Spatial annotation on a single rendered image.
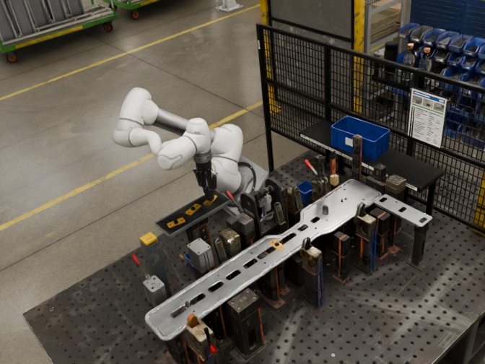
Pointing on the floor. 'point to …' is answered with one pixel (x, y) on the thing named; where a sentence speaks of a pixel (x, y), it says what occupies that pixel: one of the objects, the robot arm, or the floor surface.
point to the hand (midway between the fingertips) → (208, 193)
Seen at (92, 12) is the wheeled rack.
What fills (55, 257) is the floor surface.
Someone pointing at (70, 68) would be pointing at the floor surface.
